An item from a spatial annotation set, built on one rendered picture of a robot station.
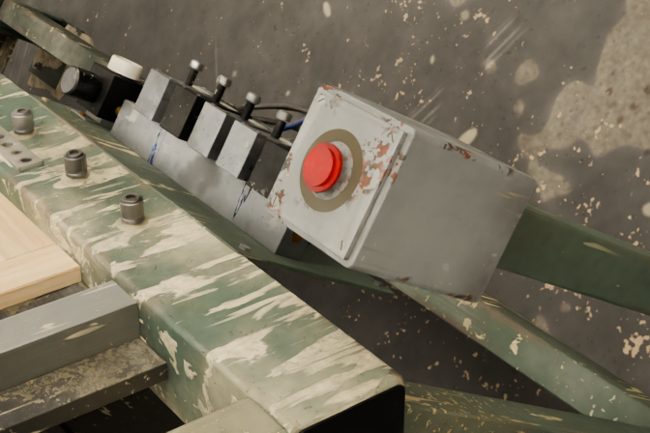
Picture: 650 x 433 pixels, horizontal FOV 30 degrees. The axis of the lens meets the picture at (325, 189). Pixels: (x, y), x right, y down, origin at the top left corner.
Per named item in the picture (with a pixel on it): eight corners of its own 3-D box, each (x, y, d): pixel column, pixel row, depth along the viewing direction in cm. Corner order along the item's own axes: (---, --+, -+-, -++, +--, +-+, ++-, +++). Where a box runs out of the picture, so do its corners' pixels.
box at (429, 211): (546, 183, 103) (412, 128, 91) (485, 307, 105) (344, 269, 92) (452, 135, 112) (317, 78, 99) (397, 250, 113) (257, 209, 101)
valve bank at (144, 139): (450, 184, 134) (299, 127, 118) (395, 298, 136) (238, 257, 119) (212, 52, 170) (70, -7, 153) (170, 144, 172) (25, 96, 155)
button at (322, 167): (362, 158, 95) (343, 151, 93) (340, 204, 95) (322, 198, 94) (331, 140, 97) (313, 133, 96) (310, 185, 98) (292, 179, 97)
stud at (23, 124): (38, 133, 144) (35, 111, 143) (18, 139, 143) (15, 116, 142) (29, 127, 146) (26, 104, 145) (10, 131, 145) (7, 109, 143)
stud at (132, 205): (149, 222, 125) (147, 197, 124) (128, 230, 124) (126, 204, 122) (137, 214, 127) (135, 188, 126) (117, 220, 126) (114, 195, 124)
